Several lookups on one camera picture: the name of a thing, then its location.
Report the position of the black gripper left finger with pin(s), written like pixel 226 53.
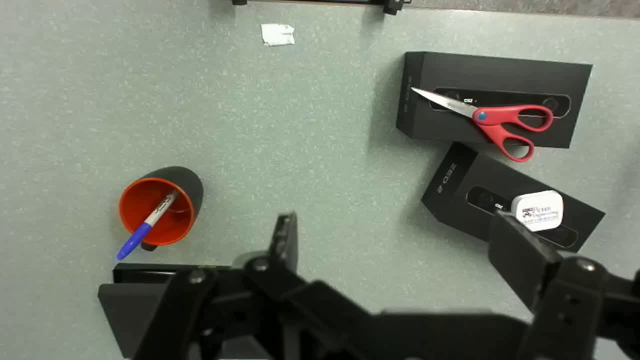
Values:
pixel 283 240

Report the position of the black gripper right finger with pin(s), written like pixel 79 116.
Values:
pixel 520 256

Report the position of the blue and white pen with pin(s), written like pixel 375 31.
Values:
pixel 137 236

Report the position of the black mug with orange inside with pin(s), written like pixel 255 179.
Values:
pixel 175 222

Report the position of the white rounded plastic case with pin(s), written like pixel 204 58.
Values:
pixel 540 210

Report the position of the black box with oval print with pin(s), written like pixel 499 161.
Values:
pixel 461 187

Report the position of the black ZED 2 box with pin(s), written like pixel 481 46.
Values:
pixel 427 73

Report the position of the small white tape piece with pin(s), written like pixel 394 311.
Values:
pixel 278 34

